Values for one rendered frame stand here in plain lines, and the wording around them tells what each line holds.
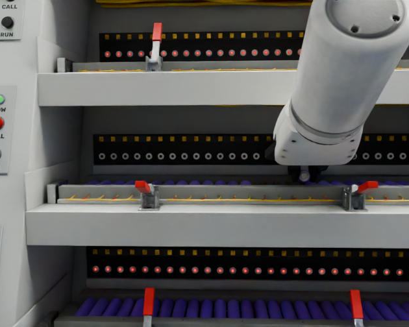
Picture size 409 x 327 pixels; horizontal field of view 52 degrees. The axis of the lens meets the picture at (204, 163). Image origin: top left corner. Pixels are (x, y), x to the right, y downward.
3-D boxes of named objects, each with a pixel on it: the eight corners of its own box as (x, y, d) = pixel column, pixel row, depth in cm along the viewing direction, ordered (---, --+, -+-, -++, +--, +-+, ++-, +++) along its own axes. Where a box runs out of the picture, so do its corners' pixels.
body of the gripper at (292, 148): (369, 80, 48) (345, 128, 59) (278, 82, 49) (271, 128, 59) (378, 139, 45) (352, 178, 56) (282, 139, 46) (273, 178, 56)
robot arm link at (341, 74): (313, 50, 48) (278, 113, 45) (340, -51, 36) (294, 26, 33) (385, 78, 46) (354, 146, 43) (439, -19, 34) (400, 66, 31)
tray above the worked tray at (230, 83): (486, 103, 56) (493, -4, 55) (38, 106, 59) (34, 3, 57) (416, 108, 77) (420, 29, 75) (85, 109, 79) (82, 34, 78)
